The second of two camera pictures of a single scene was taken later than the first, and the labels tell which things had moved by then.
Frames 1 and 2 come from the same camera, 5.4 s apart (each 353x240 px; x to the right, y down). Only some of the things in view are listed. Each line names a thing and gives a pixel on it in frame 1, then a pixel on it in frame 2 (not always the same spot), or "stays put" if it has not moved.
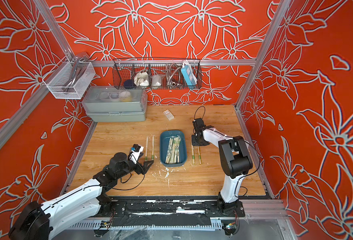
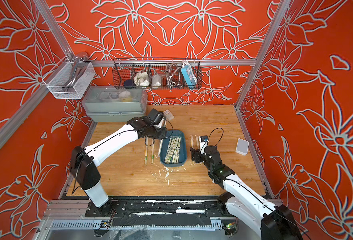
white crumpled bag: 141,79 stays put
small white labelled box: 168,114 stays put
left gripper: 144,169 to 163,133
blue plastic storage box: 164,141 stays put
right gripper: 194,143 to 195,154
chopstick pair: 146,148 stays put
